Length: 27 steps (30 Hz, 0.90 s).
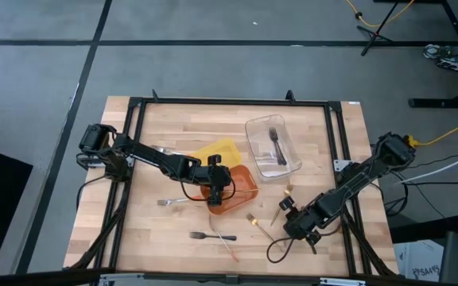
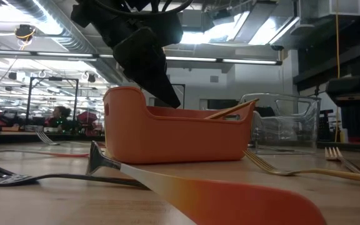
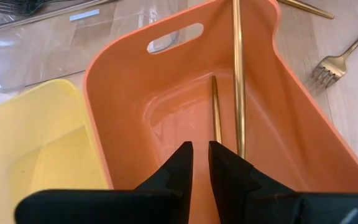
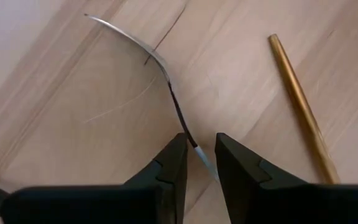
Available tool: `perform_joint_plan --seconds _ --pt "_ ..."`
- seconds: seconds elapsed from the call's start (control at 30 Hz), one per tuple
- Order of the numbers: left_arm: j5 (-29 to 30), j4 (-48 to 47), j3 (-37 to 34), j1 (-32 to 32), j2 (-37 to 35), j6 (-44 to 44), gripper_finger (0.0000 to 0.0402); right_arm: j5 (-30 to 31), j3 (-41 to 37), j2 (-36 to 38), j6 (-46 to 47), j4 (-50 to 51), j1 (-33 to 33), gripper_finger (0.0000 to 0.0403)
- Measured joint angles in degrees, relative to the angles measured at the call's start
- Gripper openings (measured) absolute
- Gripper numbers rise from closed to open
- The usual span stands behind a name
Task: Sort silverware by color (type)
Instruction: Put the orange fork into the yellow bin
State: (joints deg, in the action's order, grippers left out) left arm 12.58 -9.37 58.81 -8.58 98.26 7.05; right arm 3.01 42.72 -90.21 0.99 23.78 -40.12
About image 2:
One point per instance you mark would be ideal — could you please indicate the orange plastic bin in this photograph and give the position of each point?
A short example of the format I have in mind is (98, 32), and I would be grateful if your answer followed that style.
(173, 140)

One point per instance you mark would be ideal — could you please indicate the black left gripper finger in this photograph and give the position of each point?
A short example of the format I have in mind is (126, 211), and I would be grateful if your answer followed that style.
(142, 62)

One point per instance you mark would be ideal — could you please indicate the gold fork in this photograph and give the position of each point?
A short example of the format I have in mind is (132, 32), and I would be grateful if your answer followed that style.
(333, 153)
(323, 173)

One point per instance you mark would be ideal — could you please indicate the long ceiling light strip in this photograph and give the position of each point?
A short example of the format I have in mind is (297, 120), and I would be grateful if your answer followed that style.
(245, 61)

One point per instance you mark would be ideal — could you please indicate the black fork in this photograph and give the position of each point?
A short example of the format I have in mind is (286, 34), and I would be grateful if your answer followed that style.
(11, 179)

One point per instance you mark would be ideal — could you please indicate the clear plastic bin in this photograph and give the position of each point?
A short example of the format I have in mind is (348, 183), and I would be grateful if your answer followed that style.
(286, 131)

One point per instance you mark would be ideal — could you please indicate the black metal frame stand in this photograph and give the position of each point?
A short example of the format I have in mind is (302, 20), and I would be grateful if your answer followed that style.
(30, 100)
(183, 93)

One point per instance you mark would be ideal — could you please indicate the red cloth cover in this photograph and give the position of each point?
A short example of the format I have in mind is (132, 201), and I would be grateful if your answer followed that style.
(87, 117)

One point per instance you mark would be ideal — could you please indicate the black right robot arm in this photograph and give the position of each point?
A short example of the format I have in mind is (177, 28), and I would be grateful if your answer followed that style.
(348, 86)

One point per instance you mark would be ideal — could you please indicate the wooden utensil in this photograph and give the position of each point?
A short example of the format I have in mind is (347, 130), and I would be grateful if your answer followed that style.
(233, 109)

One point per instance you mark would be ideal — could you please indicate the person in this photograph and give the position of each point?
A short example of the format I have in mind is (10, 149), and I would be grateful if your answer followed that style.
(59, 120)

